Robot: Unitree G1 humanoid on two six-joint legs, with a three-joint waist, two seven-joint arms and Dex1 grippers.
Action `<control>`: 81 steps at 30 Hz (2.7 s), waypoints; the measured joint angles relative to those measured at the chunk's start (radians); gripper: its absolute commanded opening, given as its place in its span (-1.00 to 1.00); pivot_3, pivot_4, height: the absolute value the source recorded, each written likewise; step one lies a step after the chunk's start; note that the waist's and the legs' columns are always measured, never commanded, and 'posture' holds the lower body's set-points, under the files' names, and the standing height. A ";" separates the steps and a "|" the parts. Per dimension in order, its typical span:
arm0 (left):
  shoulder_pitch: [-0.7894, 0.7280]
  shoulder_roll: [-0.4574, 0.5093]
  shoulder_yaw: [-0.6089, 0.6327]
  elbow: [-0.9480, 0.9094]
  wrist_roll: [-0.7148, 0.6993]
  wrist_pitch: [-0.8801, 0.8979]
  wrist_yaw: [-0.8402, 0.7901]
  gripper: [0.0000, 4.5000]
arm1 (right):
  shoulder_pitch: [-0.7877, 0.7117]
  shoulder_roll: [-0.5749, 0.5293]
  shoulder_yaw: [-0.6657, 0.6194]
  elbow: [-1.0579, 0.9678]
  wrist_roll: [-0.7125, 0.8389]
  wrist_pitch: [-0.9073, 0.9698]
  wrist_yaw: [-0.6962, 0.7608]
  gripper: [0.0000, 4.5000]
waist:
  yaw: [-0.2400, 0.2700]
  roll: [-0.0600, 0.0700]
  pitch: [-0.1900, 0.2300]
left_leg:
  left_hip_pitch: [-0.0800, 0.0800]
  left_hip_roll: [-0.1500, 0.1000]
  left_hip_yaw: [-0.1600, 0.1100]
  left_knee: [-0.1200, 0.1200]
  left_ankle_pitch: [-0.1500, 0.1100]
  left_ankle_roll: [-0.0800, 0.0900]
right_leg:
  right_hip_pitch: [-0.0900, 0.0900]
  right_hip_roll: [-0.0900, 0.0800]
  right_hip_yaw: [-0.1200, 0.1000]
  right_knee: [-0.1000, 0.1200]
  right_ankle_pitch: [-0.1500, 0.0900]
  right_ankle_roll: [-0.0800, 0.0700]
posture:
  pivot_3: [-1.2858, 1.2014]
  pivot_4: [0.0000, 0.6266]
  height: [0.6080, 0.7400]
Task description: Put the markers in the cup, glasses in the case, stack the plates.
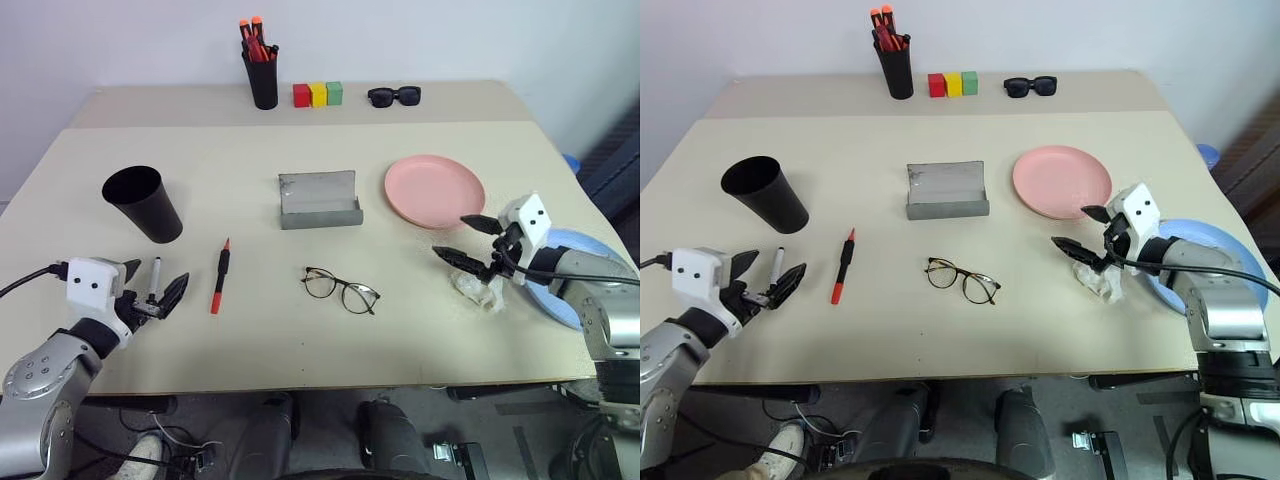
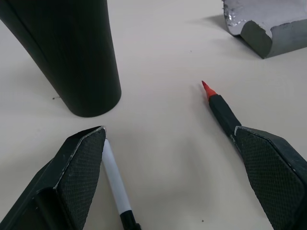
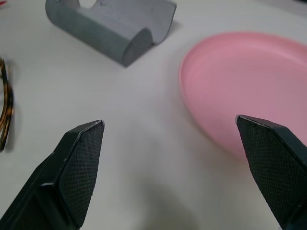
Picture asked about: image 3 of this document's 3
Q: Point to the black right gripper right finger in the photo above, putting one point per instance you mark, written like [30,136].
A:
[275,163]

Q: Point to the grey felt glasses case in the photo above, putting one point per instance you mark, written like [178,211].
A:
[112,28]

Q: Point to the white object in case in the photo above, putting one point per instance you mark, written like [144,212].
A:
[86,3]

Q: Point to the tortoiseshell eyeglasses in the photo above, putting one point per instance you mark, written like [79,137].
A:
[6,105]

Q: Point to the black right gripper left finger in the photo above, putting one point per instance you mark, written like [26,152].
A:
[60,177]

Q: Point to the pink round plate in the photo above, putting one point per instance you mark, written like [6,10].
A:
[242,83]

